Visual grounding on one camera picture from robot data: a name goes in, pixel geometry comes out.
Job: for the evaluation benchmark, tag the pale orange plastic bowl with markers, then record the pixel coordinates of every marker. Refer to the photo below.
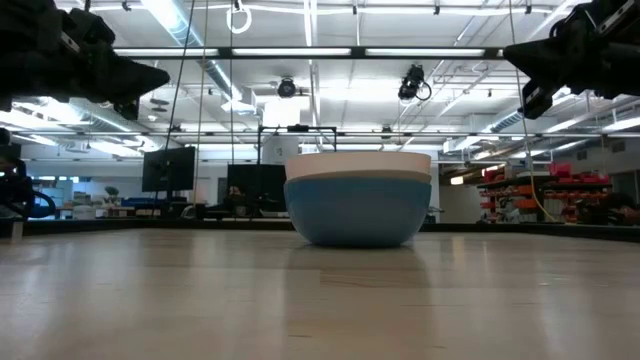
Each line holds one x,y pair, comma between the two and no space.
357,162

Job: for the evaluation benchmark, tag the shelf with red bins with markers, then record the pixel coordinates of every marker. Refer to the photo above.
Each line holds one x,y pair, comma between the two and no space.
545,192

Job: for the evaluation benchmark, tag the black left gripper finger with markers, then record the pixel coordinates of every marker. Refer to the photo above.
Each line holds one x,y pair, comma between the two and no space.
132,80
127,110

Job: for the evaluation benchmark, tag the black overhead camera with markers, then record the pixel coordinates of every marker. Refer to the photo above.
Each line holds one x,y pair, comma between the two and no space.
412,82

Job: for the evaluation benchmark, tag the black aluminium table frame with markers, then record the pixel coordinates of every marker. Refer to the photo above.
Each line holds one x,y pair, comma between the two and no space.
150,226

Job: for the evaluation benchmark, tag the blue bowl grey inside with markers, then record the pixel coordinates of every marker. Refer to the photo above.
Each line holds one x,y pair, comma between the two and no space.
357,215

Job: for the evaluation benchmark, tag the round black ceiling camera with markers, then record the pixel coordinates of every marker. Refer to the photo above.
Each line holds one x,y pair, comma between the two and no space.
287,88

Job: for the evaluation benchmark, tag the silver ventilation duct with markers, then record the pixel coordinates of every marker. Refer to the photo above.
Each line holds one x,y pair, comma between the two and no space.
175,25

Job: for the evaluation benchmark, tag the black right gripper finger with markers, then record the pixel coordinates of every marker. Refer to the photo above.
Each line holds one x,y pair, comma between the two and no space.
537,102
547,60

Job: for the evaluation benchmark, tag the black computer monitor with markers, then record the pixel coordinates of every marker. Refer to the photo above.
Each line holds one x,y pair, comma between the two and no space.
167,170
260,185

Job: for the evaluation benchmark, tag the black overhead frame beam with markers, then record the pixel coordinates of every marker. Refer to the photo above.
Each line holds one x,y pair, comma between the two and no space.
225,52

